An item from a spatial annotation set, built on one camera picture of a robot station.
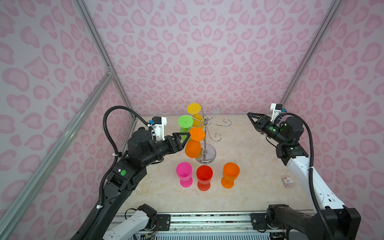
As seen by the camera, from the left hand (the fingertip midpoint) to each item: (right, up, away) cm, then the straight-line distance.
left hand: (186, 134), depth 58 cm
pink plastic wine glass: (-3, -19, +19) cm, 27 cm away
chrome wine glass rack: (+12, -14, +40) cm, 44 cm away
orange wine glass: (+22, -21, +22) cm, 37 cm away
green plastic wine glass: (-2, +5, +14) cm, 15 cm away
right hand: (+28, +8, +10) cm, 31 cm away
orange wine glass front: (+2, -7, +17) cm, 19 cm away
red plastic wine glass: (+8, -22, +20) cm, 31 cm away
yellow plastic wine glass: (+3, +12, +20) cm, 24 cm away
